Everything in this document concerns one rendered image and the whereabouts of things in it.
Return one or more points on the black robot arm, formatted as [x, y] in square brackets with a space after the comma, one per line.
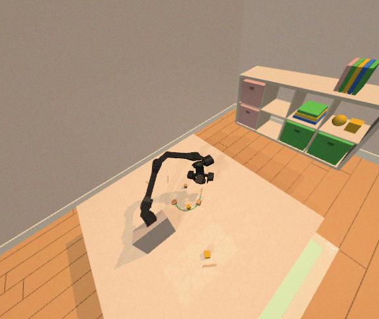
[149, 217]

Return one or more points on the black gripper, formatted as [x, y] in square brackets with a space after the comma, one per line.
[192, 175]

